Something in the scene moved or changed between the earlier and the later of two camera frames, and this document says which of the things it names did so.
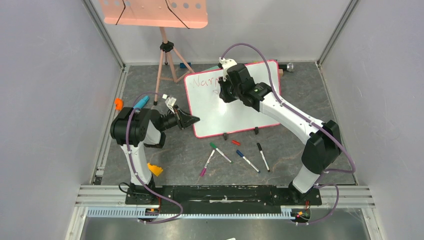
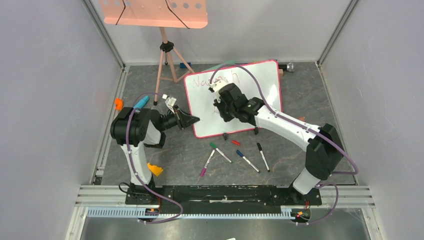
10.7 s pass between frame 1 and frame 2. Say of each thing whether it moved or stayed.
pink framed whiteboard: stayed
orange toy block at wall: stayed
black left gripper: stayed
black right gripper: moved
